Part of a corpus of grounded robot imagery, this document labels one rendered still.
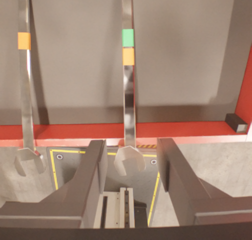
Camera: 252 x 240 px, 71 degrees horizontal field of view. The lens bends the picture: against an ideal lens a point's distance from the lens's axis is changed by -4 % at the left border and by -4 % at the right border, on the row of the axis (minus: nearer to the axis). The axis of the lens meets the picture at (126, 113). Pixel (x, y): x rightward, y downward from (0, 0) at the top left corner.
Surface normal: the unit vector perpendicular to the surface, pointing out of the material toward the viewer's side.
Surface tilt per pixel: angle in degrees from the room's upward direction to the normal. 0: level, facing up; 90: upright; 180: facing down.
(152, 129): 90
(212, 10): 0
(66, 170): 0
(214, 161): 0
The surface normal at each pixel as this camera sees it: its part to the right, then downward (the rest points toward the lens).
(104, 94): 0.01, 0.44
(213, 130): -0.02, -0.90
